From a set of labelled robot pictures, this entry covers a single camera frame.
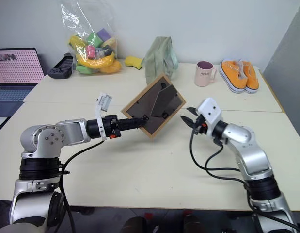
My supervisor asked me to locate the black handheld controller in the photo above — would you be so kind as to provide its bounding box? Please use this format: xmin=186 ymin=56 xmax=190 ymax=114
xmin=47 ymin=52 xmax=74 ymax=80

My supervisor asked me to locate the orange canvas shoe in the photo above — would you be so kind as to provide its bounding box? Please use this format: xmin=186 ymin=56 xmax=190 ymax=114
xmin=219 ymin=58 xmax=248 ymax=94
xmin=238 ymin=59 xmax=260 ymax=94

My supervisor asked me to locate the yellow sponge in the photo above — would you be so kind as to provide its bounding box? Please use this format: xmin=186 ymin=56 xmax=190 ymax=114
xmin=124 ymin=56 xmax=143 ymax=71

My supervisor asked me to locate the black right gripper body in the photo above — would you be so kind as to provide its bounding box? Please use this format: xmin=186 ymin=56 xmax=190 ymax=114
xmin=193 ymin=113 xmax=209 ymax=135

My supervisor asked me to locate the purple foam block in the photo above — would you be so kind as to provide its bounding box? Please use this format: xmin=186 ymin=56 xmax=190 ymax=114
xmin=96 ymin=28 xmax=112 ymax=42

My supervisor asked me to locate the orange-yellow plush toy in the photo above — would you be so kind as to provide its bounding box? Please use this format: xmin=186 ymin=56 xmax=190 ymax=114
xmin=99 ymin=60 xmax=122 ymax=74

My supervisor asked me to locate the green cloth bag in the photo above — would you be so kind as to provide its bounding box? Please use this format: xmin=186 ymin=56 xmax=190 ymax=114
xmin=141 ymin=36 xmax=179 ymax=86

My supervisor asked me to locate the short yellow plush banana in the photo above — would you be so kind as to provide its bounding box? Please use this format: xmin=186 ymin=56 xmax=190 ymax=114
xmin=68 ymin=34 xmax=89 ymax=53

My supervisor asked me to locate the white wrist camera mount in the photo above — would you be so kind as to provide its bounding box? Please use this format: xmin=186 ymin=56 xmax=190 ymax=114
xmin=95 ymin=92 xmax=113 ymax=142
xmin=196 ymin=97 xmax=223 ymax=137

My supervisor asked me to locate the grey robot torso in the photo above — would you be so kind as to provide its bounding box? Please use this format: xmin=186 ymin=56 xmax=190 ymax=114
xmin=0 ymin=222 xmax=47 ymax=233

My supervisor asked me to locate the wooden picture frame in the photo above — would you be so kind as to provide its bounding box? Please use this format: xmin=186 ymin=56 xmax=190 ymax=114
xmin=121 ymin=73 xmax=187 ymax=142

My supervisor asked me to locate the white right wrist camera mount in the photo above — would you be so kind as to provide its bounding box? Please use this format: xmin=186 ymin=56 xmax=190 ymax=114
xmin=196 ymin=97 xmax=223 ymax=137

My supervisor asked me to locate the grey partition panel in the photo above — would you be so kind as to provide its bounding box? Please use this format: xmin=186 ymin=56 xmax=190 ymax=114
xmin=262 ymin=0 xmax=300 ymax=148

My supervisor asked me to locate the pink mug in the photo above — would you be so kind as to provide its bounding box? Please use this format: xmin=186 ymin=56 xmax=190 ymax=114
xmin=194 ymin=61 xmax=218 ymax=87

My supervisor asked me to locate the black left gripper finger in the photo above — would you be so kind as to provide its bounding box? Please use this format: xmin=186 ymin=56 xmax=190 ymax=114
xmin=119 ymin=116 xmax=149 ymax=126
xmin=119 ymin=122 xmax=147 ymax=132

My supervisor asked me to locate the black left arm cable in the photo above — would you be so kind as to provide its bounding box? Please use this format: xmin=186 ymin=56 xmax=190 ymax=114
xmin=58 ymin=139 xmax=106 ymax=233

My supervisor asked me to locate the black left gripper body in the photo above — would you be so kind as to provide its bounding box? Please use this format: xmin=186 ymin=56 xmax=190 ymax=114
xmin=102 ymin=114 xmax=122 ymax=140

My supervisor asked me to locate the clear plastic bag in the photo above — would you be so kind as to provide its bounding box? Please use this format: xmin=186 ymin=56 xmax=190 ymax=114
xmin=60 ymin=0 xmax=123 ymax=76

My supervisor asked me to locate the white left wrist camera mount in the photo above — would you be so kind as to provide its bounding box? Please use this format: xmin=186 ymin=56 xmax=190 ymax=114
xmin=95 ymin=92 xmax=113 ymax=142

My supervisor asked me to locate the pink toy block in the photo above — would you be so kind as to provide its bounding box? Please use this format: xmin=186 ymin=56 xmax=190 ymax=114
xmin=86 ymin=45 xmax=97 ymax=59

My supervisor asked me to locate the long yellow plush banana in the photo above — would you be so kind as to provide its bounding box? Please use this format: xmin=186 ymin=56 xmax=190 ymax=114
xmin=75 ymin=51 xmax=116 ymax=69

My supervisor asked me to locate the green foam block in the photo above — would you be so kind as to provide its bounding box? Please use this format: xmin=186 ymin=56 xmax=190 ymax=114
xmin=86 ymin=32 xmax=103 ymax=49

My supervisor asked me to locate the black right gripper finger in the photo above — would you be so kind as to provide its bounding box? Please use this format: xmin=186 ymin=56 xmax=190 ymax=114
xmin=186 ymin=107 xmax=201 ymax=120
xmin=179 ymin=116 xmax=198 ymax=130

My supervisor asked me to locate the open laptop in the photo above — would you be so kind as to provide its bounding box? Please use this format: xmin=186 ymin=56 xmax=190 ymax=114
xmin=0 ymin=47 xmax=46 ymax=133

